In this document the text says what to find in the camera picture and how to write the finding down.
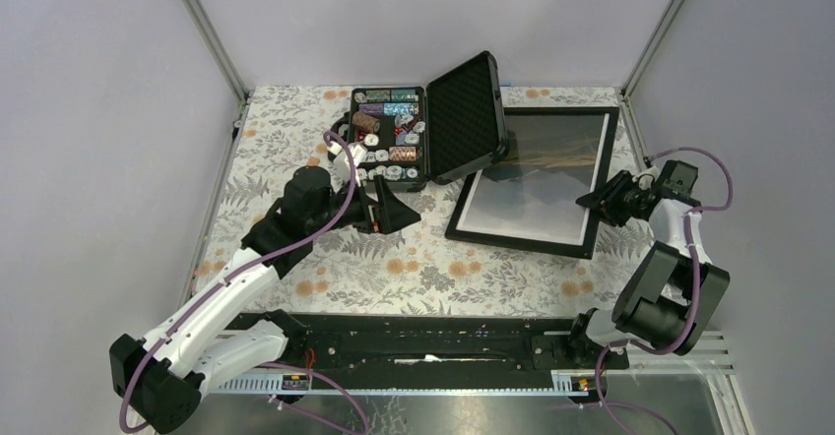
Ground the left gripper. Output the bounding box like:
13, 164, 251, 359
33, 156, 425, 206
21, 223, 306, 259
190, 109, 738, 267
308, 174, 420, 236

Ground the wooden picture frame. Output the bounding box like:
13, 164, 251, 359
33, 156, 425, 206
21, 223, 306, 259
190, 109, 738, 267
444, 106, 621, 261

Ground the landscape photo print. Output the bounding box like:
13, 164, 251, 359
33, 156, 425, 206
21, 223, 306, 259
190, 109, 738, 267
455, 112, 610, 247

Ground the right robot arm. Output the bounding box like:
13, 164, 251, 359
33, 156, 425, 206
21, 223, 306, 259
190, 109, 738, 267
564, 160, 730, 368

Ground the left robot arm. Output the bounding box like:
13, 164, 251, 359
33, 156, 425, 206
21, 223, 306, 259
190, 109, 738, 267
109, 133, 420, 434

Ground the orange poker chip stack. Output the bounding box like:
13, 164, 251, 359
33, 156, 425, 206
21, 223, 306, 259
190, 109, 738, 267
389, 146, 419, 162

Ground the floral tablecloth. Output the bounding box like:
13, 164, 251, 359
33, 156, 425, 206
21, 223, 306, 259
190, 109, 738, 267
189, 86, 654, 317

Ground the black poker chip case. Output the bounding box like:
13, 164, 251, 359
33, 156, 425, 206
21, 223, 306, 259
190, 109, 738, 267
331, 50, 510, 192

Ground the brown poker chip stack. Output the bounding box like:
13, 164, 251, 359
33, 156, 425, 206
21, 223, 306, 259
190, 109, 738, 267
352, 111, 380, 134

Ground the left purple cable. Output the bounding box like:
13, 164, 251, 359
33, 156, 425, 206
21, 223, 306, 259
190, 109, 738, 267
117, 130, 373, 435

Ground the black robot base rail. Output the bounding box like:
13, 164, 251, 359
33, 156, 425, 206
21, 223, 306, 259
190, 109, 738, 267
225, 310, 603, 393

